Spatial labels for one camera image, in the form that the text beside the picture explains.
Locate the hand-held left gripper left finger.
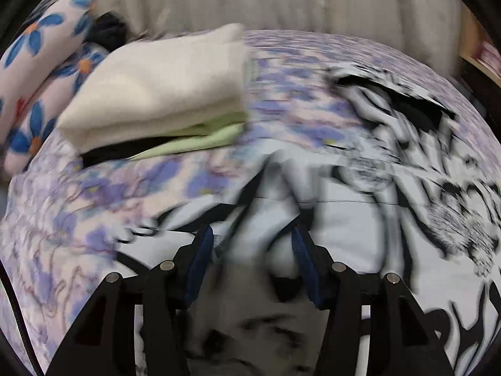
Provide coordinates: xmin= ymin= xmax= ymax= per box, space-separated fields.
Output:
xmin=45 ymin=225 xmax=215 ymax=376

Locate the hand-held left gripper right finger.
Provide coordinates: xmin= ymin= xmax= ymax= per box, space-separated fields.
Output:
xmin=292 ymin=227 xmax=455 ymax=376

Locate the white black-lettered jacket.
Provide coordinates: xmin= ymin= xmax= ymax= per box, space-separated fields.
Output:
xmin=113 ymin=60 xmax=501 ymax=376

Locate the purple floral bedspread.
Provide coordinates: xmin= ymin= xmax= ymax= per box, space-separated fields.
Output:
xmin=0 ymin=29 xmax=501 ymax=376

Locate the light green folded garment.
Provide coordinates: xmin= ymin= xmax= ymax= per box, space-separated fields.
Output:
xmin=128 ymin=111 xmax=248 ymax=162

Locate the black folded garment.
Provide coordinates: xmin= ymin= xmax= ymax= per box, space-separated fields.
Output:
xmin=81 ymin=136 xmax=178 ymax=168

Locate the cream folded garment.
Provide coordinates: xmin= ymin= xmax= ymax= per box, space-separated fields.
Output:
xmin=56 ymin=23 xmax=252 ymax=154

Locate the black cloth bundle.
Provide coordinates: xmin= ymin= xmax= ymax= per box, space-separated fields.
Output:
xmin=86 ymin=11 xmax=128 ymax=48

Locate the blue-flowered folded quilt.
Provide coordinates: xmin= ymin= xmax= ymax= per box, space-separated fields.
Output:
xmin=0 ymin=0 xmax=111 ymax=175

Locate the cream curtain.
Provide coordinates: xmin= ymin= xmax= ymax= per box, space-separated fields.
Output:
xmin=74 ymin=0 xmax=463 ymax=84

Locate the wooden shelf unit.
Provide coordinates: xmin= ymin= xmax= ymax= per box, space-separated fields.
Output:
xmin=457 ymin=8 xmax=501 ymax=72

